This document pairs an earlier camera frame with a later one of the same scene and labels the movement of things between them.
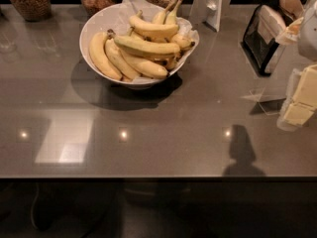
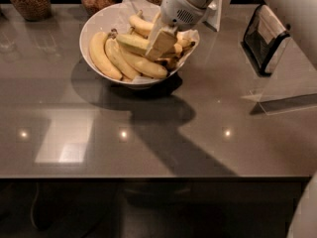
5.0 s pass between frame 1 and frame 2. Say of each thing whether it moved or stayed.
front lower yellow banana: stayed
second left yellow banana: stayed
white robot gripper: moved
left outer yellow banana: stayed
